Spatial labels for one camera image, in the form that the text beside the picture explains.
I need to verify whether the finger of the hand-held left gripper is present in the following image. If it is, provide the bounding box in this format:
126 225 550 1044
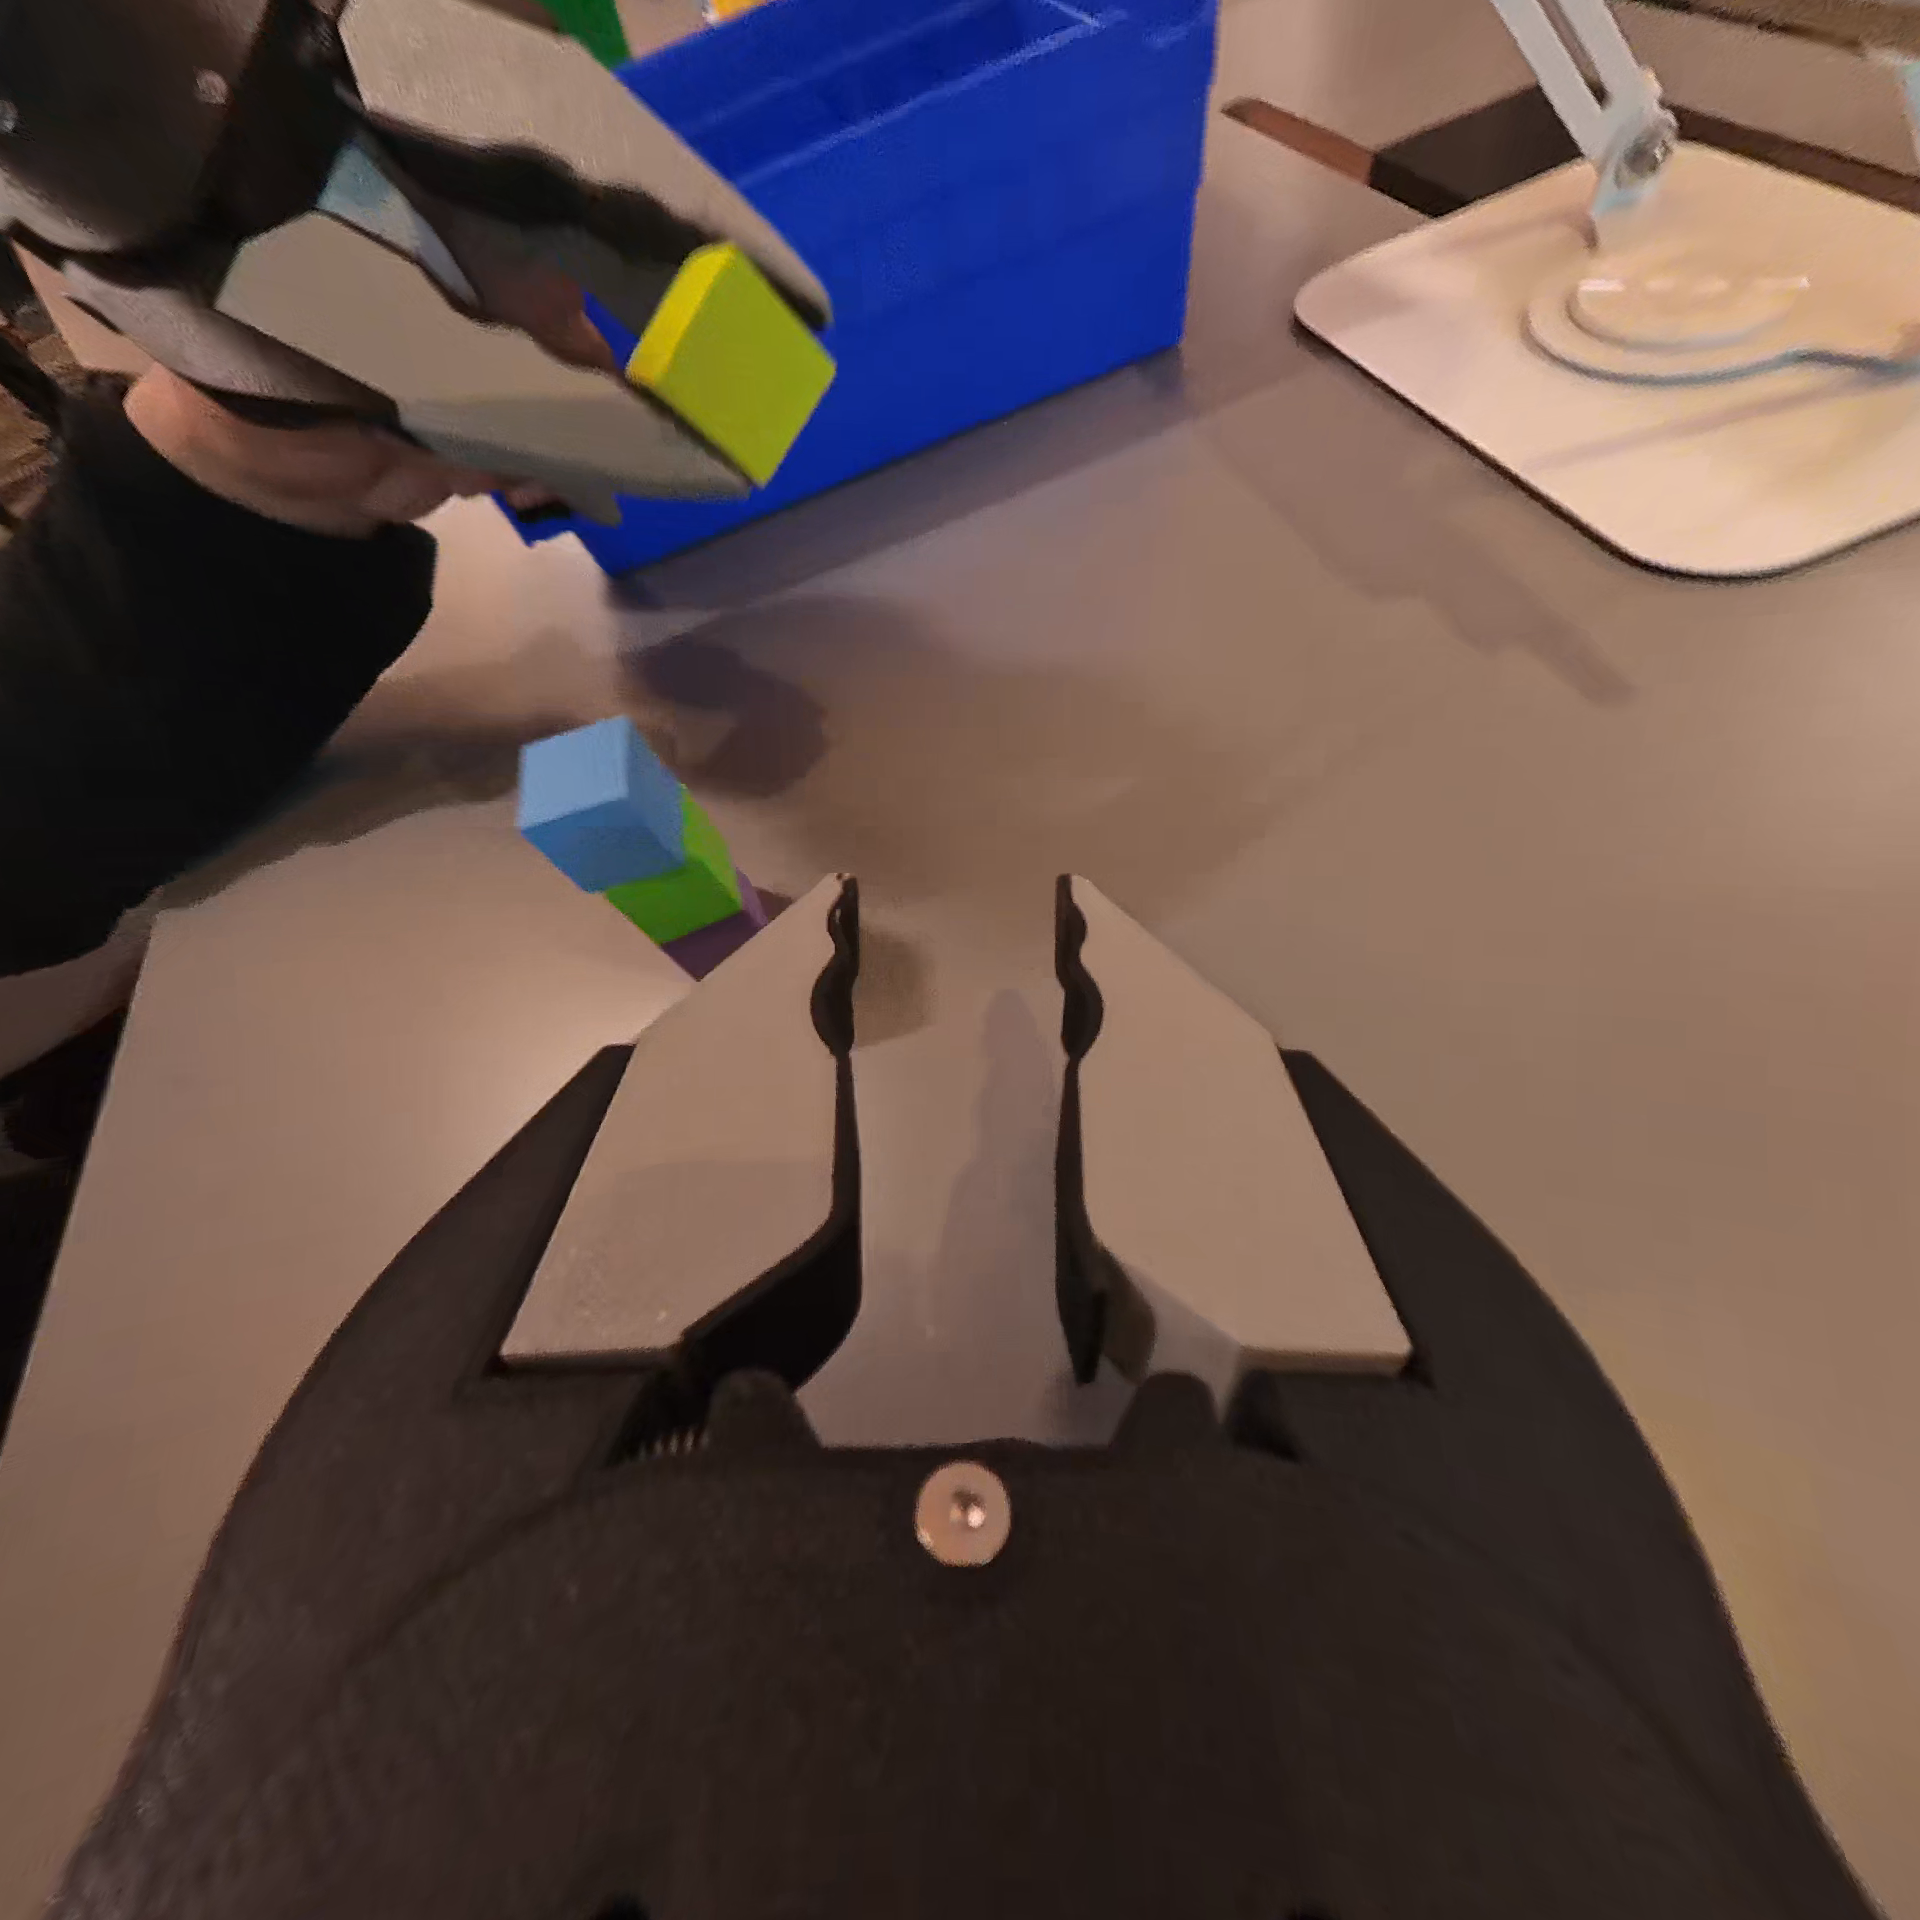
216 207 754 528
336 0 835 334

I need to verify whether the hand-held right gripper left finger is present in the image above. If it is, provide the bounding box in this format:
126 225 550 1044
499 875 866 1388

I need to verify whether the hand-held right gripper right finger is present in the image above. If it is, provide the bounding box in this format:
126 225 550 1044
1056 875 1415 1385

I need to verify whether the purple foam cube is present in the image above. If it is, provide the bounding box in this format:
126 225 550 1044
659 879 772 979

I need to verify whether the green foam cube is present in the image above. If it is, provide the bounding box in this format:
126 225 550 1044
603 787 747 948

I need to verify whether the yellow foam cube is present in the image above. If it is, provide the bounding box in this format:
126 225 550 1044
623 243 835 488

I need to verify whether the blue foam cube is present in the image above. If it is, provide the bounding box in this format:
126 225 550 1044
517 716 688 896

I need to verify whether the blue plastic bin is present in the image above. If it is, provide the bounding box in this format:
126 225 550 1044
503 0 1222 574

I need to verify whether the person's left forearm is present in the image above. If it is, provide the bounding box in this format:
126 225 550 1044
0 383 441 977

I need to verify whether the person's left hand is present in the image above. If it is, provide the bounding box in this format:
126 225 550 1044
120 367 563 541

